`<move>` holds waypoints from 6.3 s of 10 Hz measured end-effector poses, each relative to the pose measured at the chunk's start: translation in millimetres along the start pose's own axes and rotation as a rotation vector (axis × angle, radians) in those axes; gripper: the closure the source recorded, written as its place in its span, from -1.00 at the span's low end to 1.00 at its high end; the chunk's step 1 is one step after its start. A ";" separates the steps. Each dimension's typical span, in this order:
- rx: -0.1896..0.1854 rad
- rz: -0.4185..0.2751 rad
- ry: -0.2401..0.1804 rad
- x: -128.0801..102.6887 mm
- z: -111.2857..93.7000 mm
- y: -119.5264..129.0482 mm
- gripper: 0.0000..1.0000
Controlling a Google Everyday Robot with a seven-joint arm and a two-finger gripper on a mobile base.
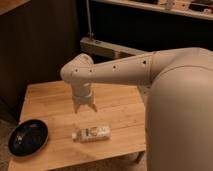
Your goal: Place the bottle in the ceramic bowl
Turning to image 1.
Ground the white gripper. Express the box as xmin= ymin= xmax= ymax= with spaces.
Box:
xmin=72 ymin=93 xmax=98 ymax=114

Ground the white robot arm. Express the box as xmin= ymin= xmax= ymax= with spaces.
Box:
xmin=60 ymin=48 xmax=213 ymax=171

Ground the dark ceramic bowl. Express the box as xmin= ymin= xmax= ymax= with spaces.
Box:
xmin=8 ymin=119 xmax=48 ymax=157

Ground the wooden table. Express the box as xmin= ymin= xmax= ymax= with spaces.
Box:
xmin=8 ymin=81 xmax=146 ymax=171

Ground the long wooden beam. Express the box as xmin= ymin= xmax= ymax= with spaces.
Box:
xmin=80 ymin=37 xmax=144 ymax=59

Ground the metal pole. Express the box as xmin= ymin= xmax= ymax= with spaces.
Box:
xmin=86 ymin=0 xmax=94 ymax=41

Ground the wooden shelf with items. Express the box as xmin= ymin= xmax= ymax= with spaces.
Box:
xmin=94 ymin=0 xmax=213 ymax=21

